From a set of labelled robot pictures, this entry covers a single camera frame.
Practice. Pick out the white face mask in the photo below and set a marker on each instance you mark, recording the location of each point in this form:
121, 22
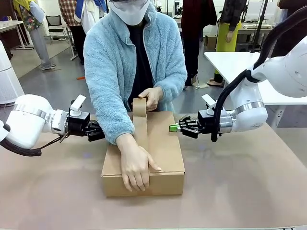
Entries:
128, 12

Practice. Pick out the person's left forearm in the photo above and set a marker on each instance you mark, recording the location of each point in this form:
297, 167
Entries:
172, 86

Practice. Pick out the person's right hand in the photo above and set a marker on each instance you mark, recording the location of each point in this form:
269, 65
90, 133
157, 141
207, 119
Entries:
135, 165

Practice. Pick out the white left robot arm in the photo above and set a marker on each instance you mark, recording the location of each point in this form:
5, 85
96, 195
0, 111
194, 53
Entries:
28, 119

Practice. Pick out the white side table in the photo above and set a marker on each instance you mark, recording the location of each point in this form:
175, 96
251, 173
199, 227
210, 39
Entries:
230, 64

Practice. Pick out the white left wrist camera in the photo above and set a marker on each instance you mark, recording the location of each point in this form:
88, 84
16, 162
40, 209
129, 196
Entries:
78, 105

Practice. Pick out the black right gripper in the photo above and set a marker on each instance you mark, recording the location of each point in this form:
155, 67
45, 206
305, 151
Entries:
206, 122

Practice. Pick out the orange cloth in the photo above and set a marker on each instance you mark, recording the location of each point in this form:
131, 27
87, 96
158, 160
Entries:
80, 77

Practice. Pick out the dark red clothed figure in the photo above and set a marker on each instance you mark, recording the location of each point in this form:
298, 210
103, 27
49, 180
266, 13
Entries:
194, 24

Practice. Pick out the person's left hand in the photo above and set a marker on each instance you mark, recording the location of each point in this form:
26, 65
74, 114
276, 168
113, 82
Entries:
154, 98

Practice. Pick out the small cardboard box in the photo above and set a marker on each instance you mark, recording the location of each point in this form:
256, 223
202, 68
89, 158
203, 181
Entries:
211, 42

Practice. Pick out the person's right forearm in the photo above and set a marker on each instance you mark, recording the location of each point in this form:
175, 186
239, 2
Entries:
112, 122

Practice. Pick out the brown packing tape roll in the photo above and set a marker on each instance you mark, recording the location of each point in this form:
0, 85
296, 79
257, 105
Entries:
140, 119

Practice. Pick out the brown cardboard box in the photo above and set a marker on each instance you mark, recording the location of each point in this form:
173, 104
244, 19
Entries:
165, 153

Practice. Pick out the person in blue fleece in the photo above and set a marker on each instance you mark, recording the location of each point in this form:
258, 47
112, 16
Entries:
108, 60

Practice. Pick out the black mesh office chair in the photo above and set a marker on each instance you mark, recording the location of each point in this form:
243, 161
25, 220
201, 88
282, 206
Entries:
55, 25

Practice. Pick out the black tripod pole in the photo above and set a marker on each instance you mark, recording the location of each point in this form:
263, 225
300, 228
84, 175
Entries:
260, 21

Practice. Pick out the person in plaid shirt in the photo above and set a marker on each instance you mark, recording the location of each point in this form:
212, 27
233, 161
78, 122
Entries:
74, 26

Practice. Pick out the mannequin with floral clothes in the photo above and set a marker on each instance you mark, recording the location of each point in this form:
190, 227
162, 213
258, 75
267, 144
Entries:
36, 26

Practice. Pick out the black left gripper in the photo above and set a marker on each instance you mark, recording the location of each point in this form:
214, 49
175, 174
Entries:
78, 124

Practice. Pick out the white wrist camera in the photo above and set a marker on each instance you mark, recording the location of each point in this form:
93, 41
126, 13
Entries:
78, 105
208, 103

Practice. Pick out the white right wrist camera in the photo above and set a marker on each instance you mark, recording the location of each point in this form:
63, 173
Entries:
208, 103

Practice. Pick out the wood top desk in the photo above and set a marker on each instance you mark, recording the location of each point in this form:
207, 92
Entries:
12, 25

